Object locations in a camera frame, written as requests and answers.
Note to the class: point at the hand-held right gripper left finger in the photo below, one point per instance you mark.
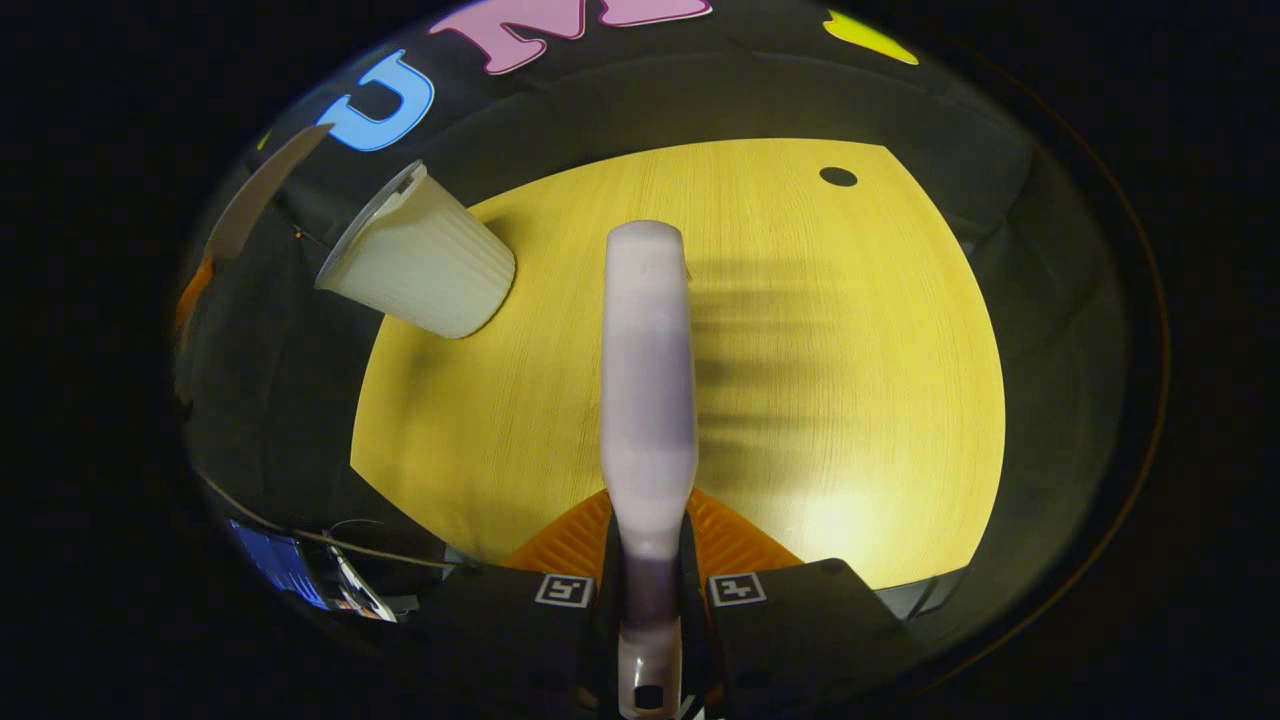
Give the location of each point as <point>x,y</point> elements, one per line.
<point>520,620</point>

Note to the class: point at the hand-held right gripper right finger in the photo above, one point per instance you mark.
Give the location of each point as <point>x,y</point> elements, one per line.
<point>800,620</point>

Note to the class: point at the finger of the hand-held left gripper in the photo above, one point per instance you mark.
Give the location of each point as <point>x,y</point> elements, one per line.
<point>193,295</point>

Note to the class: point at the pale pink dustpan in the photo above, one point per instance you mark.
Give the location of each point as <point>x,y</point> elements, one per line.
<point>262,190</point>

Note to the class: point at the white ribbed garbage bin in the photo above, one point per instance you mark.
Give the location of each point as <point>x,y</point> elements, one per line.
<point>430,270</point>

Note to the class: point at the pale pink small broom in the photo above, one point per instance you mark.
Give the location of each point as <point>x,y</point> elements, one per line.
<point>648,380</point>

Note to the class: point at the yellow wooden desktop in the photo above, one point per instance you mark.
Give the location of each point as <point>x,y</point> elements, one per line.
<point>850,350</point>

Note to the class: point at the blue lit screen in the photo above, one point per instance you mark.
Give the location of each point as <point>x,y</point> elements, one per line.
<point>280,565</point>

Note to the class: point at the black desk grommet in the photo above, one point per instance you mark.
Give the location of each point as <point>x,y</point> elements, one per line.
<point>838,176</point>

